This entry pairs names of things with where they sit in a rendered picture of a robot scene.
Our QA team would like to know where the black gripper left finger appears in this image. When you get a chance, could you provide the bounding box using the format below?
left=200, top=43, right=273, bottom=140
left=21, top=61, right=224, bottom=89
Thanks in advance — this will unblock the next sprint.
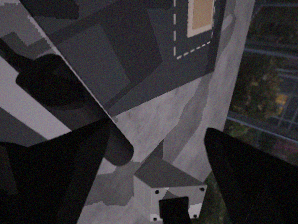
left=0, top=118, right=110, bottom=224

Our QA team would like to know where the beige square tile with dark centre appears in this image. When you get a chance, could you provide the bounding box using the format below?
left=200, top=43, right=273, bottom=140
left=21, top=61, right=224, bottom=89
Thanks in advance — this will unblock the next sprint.
left=187, top=0, right=215, bottom=37

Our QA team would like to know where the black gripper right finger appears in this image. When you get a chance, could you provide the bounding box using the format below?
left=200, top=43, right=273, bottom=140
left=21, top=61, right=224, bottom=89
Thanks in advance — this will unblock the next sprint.
left=204, top=128, right=298, bottom=224

